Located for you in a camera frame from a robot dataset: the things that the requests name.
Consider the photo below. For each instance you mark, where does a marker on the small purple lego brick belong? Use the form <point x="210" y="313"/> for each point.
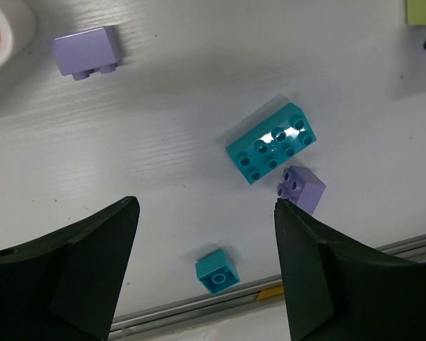
<point x="84" y="53"/>

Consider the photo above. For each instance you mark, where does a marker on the green 2x4 lego brick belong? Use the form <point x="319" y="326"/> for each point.
<point x="416" y="12"/>

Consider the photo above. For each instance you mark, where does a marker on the blue 2x4 lego brick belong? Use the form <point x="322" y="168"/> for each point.
<point x="271" y="143"/>

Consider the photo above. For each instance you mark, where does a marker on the aluminium rail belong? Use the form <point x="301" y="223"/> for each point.
<point x="240" y="299"/>

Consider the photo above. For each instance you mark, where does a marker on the turquoise 2x2 lego brick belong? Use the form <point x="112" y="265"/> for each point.
<point x="216" y="272"/>

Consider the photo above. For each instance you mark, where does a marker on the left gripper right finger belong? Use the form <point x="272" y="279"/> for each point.
<point x="337" y="288"/>

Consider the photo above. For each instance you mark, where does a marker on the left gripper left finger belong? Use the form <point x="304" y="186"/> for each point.
<point x="65" y="285"/>

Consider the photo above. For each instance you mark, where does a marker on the left white divided tray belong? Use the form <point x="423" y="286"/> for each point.
<point x="17" y="29"/>

